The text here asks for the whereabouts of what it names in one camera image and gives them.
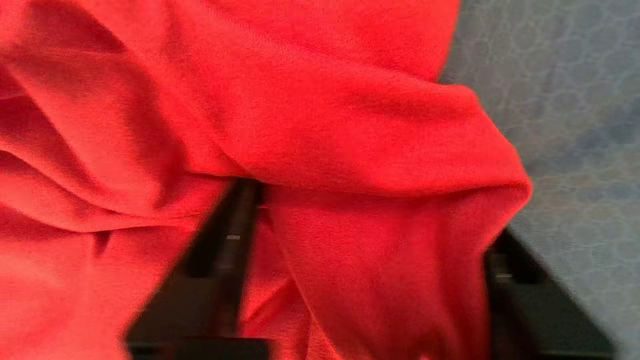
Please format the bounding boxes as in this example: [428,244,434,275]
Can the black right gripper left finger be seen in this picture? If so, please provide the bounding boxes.
[125,180,273,360]

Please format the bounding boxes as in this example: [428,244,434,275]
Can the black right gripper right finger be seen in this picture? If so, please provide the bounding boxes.
[484,227,616,360]

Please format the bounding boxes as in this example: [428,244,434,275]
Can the red printed t-shirt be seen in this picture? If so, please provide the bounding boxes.
[0,0,533,360]

